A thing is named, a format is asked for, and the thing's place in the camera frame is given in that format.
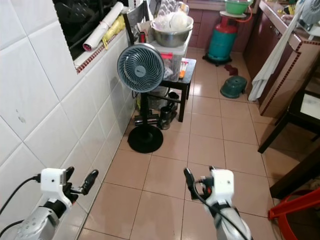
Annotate black metal cup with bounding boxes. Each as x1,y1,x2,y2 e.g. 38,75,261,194
157,105,174,131

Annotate red plastic stool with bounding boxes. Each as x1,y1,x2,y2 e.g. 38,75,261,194
267,188,320,240

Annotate small black side table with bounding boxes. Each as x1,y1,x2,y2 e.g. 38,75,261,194
159,58,197,124

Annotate orange small tool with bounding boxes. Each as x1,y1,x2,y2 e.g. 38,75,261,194
178,59,187,80

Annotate clear plastic storage box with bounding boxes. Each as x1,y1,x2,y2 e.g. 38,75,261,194
157,40,191,77

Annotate white hanging towel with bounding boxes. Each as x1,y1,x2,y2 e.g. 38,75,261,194
248,0,307,103

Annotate brown kitchen cabinet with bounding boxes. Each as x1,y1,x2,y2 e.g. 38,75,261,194
242,0,320,119

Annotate grey black standing fan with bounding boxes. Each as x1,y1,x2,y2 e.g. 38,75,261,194
116,43,165,154

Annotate green gas cylinder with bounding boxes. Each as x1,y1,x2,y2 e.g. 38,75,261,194
202,15,240,67

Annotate large full steel bowl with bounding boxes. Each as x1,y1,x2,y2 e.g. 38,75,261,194
150,17,195,49

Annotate white rolled paper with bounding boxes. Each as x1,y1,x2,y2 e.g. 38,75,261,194
82,2,125,53

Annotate yellow plastic bag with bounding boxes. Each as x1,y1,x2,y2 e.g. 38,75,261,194
102,15,126,49

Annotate white plastic bag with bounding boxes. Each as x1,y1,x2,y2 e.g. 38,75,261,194
154,10,191,32

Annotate green plastic bowl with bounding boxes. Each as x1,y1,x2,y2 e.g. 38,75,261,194
223,0,253,15

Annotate black slatted chair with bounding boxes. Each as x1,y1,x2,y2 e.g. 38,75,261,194
122,0,154,47

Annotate grey egg carton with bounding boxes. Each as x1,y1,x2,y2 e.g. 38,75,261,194
157,0,190,16

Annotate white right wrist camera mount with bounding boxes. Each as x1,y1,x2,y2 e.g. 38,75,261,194
210,168,236,207

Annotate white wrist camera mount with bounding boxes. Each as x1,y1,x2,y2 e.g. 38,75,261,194
210,168,236,207
39,168,70,204

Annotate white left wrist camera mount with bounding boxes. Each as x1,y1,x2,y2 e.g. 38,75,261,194
39,168,70,204

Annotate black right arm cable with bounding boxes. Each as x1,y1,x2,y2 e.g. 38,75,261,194
194,181,247,240

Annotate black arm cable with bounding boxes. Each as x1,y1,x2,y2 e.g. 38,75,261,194
0,174,42,240
194,181,247,240

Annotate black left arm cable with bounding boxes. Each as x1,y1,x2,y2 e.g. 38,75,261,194
0,174,42,240

